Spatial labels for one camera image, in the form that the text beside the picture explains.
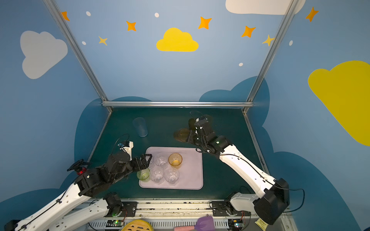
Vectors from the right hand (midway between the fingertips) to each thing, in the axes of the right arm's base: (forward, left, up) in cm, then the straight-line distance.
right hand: (188, 134), depth 77 cm
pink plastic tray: (-10, -2, -24) cm, 26 cm away
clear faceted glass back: (-7, +17, -20) cm, 27 cm away
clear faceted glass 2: (-15, +9, -23) cm, 29 cm away
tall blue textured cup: (+17, +35, -16) cm, 42 cm away
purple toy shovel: (-37, -10, -23) cm, 45 cm away
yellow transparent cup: (-5, +8, -22) cm, 24 cm away
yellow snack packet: (-36, -38, -22) cm, 57 cm away
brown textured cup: (+23, -1, -19) cm, 29 cm away
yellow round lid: (-40, +22, -20) cm, 50 cm away
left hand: (-14, +19, -3) cm, 24 cm away
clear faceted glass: (-15, +18, -21) cm, 31 cm away
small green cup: (-15, +26, -22) cm, 37 cm away
